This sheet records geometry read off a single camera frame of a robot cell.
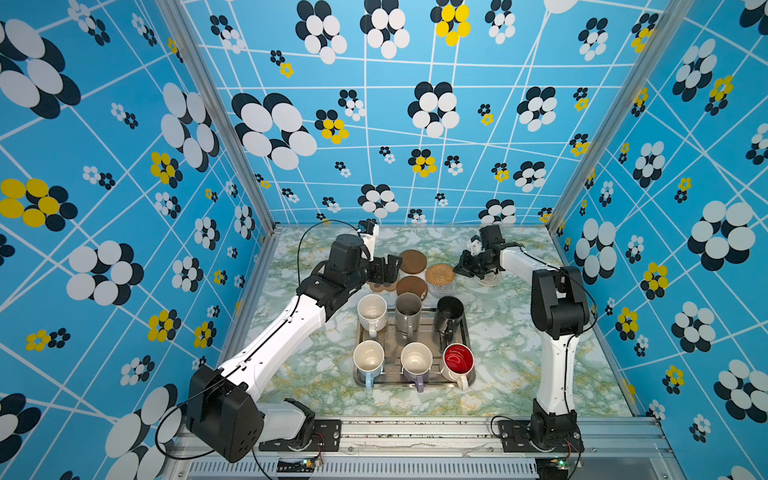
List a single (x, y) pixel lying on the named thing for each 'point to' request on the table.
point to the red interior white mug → (458, 362)
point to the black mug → (448, 316)
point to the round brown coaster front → (412, 284)
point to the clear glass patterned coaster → (489, 280)
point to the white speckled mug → (372, 313)
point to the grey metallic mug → (408, 310)
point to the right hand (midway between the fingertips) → (456, 268)
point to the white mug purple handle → (416, 361)
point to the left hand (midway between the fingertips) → (390, 256)
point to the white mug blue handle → (368, 358)
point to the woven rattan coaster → (440, 274)
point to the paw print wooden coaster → (379, 287)
